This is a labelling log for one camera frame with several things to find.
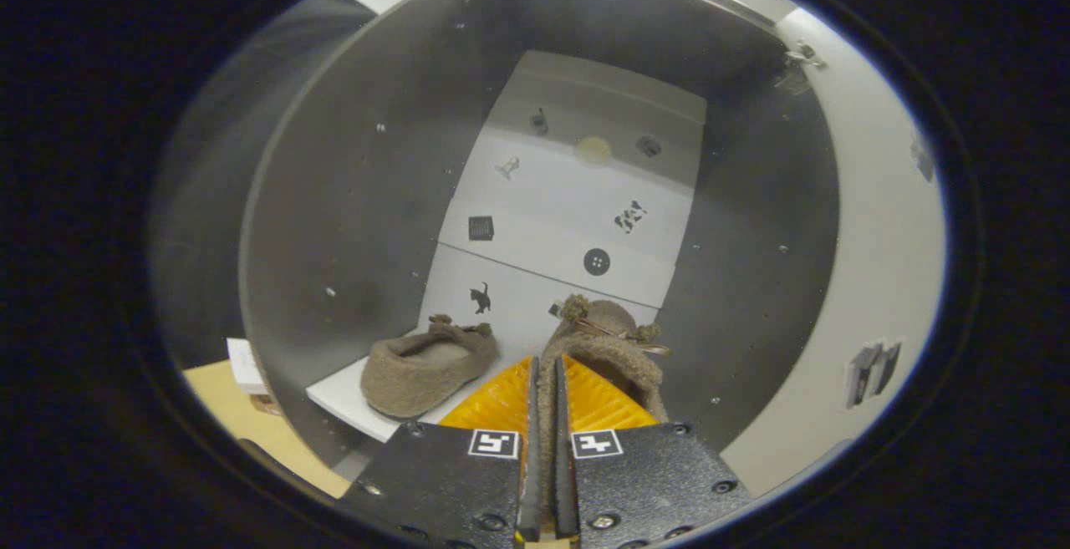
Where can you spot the grey shoe cabinet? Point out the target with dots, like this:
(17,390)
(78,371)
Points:
(351,198)

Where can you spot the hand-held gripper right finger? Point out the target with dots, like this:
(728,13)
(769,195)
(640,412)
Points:
(652,478)

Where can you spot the brown book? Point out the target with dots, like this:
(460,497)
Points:
(267,404)

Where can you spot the white book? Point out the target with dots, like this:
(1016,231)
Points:
(247,365)

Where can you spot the black backdrop cloth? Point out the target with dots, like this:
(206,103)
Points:
(217,156)

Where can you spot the brown fuzzy slipper shoe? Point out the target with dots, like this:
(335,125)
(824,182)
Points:
(606,348)
(418,373)

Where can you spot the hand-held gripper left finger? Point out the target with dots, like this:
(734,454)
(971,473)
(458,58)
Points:
(443,482)

